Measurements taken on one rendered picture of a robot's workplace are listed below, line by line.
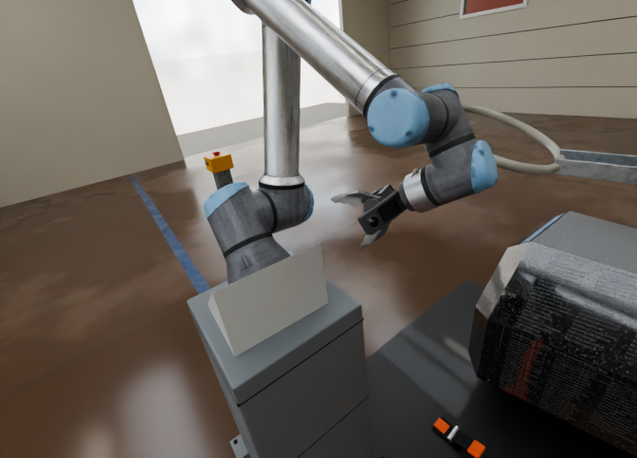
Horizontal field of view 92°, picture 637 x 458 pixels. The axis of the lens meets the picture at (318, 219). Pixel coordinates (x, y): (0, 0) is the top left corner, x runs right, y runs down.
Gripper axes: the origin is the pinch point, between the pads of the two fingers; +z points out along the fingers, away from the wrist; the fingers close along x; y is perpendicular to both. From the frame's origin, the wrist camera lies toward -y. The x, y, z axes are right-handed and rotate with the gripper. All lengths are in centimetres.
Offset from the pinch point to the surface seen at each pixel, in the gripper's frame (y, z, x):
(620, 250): 61, -45, -59
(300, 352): -22.1, 15.7, -21.2
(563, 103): 697, -31, -121
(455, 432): 22, 25, -106
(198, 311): -26, 45, -2
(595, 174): 58, -48, -30
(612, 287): 45, -41, -62
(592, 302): 41, -35, -64
